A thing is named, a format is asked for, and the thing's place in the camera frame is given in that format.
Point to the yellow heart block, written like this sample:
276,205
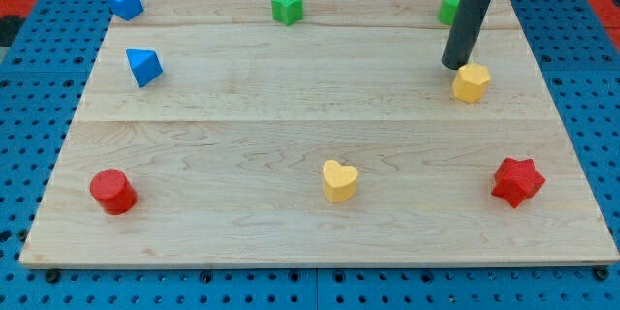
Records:
339,181

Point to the wooden board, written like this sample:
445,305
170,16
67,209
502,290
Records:
226,147

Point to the green star block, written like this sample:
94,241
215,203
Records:
287,11

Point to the yellow hexagon block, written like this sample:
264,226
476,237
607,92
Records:
471,82

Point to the blue triangular prism block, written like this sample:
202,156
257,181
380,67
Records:
144,64

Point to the green cylinder block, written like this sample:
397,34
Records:
447,11

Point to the red cylinder block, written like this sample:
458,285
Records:
112,190

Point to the red star block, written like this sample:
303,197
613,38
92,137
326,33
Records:
517,181

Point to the blue cube block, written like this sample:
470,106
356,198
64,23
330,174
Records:
126,9

